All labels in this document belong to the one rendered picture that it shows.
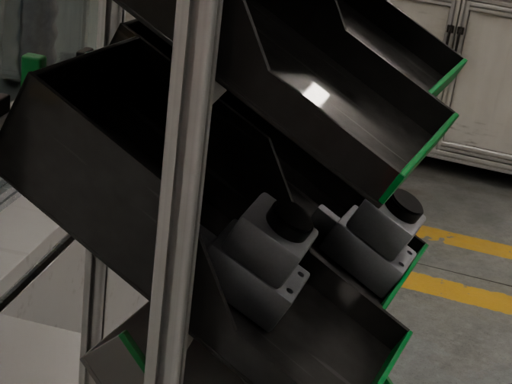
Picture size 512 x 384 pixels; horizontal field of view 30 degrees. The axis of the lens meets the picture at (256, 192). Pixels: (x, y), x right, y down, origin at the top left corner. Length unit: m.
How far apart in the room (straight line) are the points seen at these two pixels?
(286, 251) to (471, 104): 3.83
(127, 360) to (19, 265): 0.84
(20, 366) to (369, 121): 0.74
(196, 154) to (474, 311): 2.88
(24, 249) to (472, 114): 3.16
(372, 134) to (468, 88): 3.82
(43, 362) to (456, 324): 2.18
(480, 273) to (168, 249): 3.12
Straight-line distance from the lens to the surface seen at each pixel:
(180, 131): 0.51
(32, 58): 0.73
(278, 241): 0.59
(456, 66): 0.73
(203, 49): 0.49
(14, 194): 1.64
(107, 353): 0.63
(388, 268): 0.73
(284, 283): 0.61
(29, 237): 1.53
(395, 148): 0.57
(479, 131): 4.43
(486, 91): 4.38
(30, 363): 1.23
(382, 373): 0.63
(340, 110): 0.57
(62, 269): 1.63
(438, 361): 3.02
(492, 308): 3.40
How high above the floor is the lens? 1.54
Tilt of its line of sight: 23 degrees down
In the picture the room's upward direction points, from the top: 7 degrees clockwise
